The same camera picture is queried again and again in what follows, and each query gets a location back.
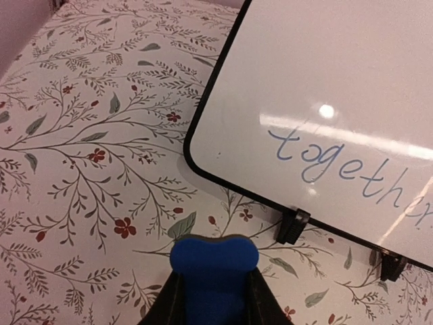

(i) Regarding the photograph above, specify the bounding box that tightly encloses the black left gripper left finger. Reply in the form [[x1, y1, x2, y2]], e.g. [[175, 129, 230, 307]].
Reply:
[[138, 272, 185, 325]]

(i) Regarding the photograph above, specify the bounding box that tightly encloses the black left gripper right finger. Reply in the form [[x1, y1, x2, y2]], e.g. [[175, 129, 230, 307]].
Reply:
[[248, 268, 294, 325]]

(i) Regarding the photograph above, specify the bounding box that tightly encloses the blue whiteboard eraser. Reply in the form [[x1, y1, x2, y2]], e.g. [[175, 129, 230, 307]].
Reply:
[[170, 235, 258, 324]]

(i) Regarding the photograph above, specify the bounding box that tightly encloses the small black-framed whiteboard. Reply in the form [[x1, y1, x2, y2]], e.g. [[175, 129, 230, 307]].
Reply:
[[183, 1, 432, 269]]

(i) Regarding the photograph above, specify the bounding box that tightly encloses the black left whiteboard foot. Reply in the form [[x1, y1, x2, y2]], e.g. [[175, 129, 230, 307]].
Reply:
[[276, 209, 311, 244]]

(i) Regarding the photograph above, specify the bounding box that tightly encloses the black whiteboard foot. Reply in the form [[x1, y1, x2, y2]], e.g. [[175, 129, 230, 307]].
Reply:
[[276, 209, 311, 244], [380, 253, 407, 282]]

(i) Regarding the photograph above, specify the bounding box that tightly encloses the black right whiteboard foot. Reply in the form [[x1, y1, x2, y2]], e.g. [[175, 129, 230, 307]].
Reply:
[[380, 253, 407, 282]]

